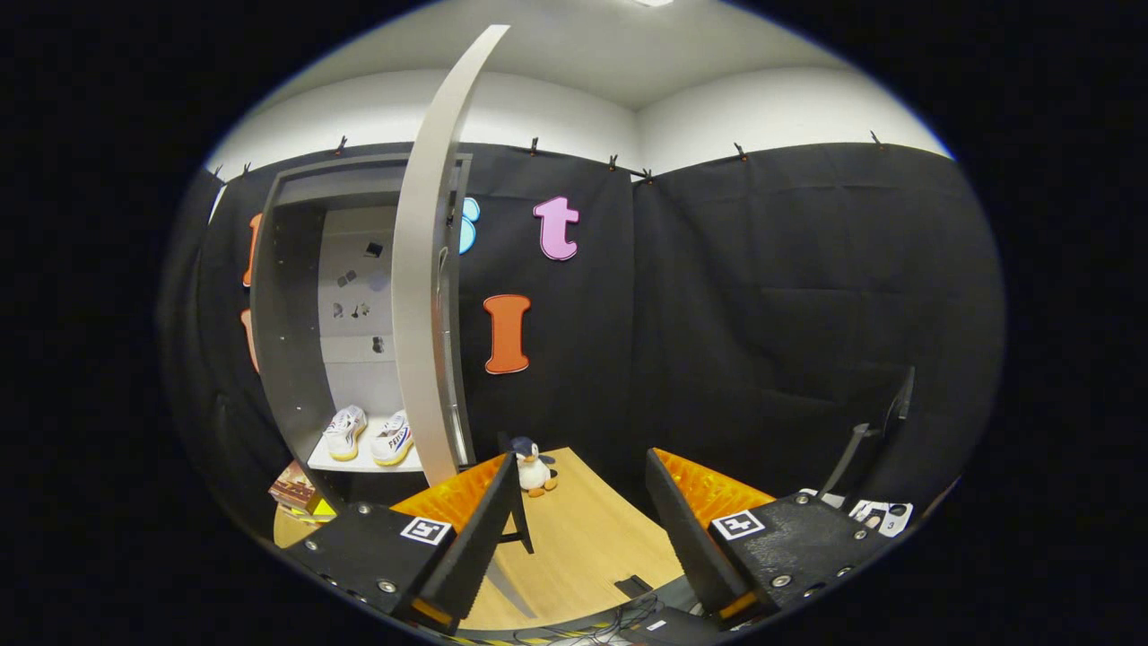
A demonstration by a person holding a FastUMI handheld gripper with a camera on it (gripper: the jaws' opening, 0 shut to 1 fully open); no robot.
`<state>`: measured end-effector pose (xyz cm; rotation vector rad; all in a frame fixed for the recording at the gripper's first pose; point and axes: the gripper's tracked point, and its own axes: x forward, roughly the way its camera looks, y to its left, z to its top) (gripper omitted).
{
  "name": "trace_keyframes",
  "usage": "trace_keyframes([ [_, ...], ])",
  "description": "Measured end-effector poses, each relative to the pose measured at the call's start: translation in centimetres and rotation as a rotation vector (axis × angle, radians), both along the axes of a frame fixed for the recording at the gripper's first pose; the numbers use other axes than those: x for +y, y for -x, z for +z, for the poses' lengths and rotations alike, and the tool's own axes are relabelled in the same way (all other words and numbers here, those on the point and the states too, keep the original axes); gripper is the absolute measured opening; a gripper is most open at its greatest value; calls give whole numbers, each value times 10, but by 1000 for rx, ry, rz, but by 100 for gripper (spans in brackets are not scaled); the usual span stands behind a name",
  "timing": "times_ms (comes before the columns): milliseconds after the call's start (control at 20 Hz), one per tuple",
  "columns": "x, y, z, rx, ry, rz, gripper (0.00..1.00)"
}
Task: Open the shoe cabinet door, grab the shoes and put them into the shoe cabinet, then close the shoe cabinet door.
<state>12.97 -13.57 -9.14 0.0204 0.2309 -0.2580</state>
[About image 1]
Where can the small black block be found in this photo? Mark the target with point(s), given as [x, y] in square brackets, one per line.
[634, 586]

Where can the beige shoe cabinet door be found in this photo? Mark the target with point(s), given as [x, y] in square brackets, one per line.
[417, 269]

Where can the row of black clips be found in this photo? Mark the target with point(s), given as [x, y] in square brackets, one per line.
[534, 145]

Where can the yellow black hazard tape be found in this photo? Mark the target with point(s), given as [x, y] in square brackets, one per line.
[502, 641]

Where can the white striped canvas shoe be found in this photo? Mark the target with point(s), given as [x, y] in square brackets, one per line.
[393, 440]
[345, 432]

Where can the black box white label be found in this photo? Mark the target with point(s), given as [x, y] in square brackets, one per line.
[673, 628]

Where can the penguin plush toy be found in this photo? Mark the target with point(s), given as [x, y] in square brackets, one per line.
[534, 471]

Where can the brown cover book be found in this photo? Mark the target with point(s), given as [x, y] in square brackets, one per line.
[291, 489]

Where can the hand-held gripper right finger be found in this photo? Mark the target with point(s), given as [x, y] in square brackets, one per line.
[691, 538]

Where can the black metal stand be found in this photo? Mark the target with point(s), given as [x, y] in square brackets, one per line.
[852, 449]

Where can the grey shoe cabinet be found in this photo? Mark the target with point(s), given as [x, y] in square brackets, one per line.
[287, 359]

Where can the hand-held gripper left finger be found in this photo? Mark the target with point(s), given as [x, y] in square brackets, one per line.
[480, 538]

